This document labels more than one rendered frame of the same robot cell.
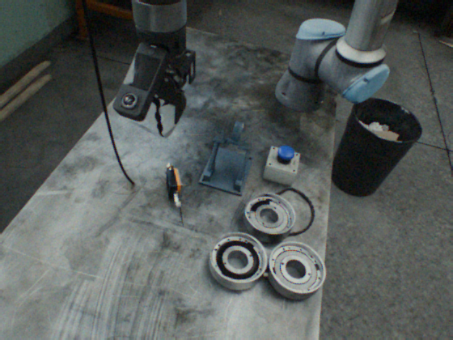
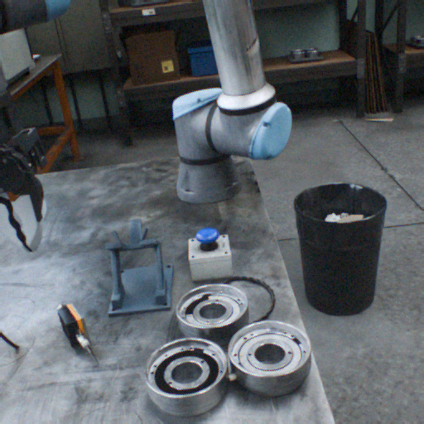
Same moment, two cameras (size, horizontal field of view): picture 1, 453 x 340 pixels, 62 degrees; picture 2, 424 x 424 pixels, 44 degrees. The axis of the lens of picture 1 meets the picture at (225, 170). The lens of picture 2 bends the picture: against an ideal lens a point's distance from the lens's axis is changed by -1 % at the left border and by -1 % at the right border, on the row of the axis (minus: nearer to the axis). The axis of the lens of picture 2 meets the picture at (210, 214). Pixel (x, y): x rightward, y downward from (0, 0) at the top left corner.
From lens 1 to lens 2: 20 cm
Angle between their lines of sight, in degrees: 20
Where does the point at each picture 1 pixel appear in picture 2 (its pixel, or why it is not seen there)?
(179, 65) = (17, 142)
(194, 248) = (124, 388)
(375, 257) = (413, 378)
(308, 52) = (192, 127)
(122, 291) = not seen: outside the picture
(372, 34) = (247, 71)
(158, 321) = not seen: outside the picture
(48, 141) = not seen: outside the picture
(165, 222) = (74, 374)
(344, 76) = (241, 131)
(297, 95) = (203, 183)
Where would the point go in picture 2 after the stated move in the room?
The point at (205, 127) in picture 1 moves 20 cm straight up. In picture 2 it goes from (100, 257) to (77, 159)
